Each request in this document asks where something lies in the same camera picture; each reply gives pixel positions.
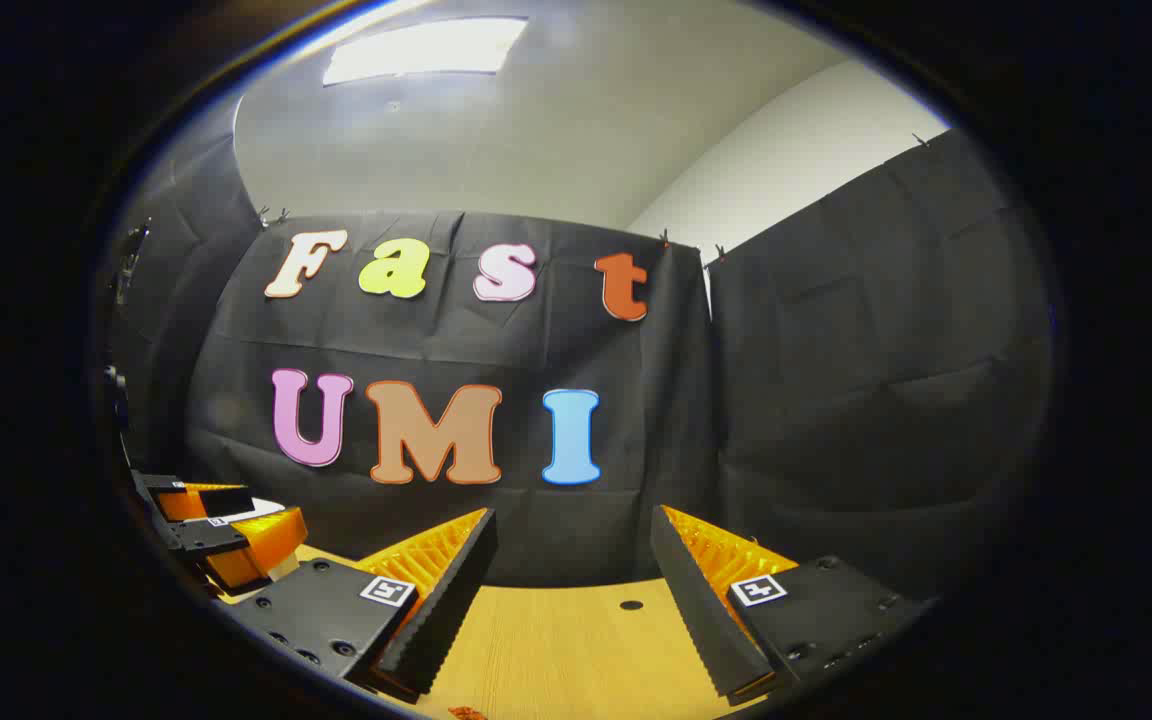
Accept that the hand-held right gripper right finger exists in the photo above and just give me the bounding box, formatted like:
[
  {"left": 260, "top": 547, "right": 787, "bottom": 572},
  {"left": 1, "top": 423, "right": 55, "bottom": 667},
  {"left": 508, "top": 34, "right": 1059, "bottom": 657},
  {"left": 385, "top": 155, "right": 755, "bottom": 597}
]
[{"left": 648, "top": 504, "right": 939, "bottom": 706}]

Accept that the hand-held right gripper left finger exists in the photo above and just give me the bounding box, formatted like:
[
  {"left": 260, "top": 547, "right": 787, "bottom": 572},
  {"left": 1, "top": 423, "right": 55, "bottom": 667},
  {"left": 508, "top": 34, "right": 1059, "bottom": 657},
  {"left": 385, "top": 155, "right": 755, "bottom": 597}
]
[{"left": 231, "top": 507, "right": 499, "bottom": 701}]

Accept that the white desktop garbage bin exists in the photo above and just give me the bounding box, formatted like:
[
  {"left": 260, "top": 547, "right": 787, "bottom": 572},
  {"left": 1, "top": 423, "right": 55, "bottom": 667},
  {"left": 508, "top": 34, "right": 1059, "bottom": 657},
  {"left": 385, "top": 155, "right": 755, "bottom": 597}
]
[{"left": 221, "top": 497, "right": 305, "bottom": 586}]

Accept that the wooden desktop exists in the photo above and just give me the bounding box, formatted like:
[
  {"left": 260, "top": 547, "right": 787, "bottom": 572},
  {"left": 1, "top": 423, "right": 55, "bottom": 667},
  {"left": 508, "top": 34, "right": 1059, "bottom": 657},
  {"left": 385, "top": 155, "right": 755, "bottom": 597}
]
[{"left": 216, "top": 545, "right": 767, "bottom": 720}]

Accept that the black backdrop cloth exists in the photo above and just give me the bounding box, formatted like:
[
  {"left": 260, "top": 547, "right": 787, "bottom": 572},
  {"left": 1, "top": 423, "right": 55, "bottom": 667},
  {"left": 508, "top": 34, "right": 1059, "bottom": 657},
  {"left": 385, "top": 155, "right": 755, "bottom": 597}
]
[{"left": 101, "top": 125, "right": 1057, "bottom": 601}]

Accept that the ceiling light panel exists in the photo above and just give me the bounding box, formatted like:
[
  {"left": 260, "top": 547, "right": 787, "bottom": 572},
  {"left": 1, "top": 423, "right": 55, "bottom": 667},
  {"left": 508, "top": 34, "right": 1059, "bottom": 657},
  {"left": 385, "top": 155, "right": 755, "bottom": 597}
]
[{"left": 323, "top": 15, "right": 530, "bottom": 88}]

